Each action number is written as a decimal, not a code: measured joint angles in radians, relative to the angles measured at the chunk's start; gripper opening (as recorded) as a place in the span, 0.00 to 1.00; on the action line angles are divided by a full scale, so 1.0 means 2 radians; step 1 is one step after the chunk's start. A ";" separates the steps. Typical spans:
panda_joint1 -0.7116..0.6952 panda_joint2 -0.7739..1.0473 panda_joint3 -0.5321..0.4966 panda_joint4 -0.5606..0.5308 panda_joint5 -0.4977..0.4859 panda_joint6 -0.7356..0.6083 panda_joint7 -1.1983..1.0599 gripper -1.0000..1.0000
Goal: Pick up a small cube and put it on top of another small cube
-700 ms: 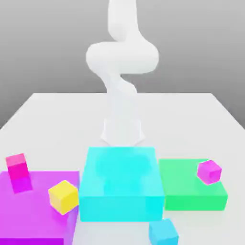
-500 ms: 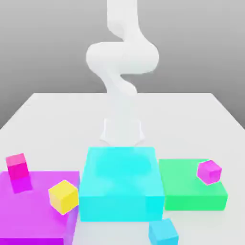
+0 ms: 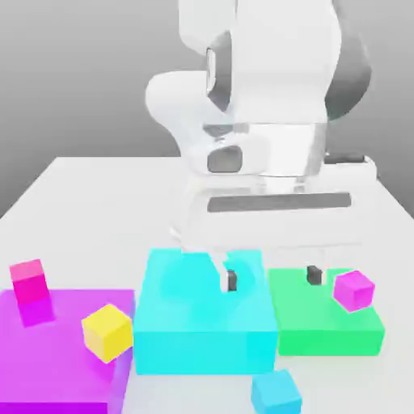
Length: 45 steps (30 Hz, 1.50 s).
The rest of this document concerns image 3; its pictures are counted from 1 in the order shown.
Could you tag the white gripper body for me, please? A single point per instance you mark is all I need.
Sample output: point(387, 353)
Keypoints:
point(278, 226)

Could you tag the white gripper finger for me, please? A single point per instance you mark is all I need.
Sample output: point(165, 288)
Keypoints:
point(231, 280)
point(313, 275)

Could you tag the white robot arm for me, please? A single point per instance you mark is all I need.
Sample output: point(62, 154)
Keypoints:
point(278, 71)

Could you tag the small magenta cube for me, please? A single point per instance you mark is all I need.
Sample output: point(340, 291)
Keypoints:
point(354, 291)

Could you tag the small blue cube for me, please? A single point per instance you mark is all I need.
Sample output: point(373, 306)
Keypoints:
point(276, 393)

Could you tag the small yellow cube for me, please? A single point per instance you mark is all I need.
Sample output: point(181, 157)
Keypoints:
point(106, 333)

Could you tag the small pink cube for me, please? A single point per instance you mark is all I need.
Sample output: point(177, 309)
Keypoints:
point(29, 284)

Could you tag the large green box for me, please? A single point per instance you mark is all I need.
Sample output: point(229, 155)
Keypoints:
point(310, 326)

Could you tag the large cyan box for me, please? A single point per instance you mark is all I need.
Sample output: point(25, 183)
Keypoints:
point(200, 330)

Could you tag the large purple box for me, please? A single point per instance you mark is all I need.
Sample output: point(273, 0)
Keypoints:
point(51, 362)

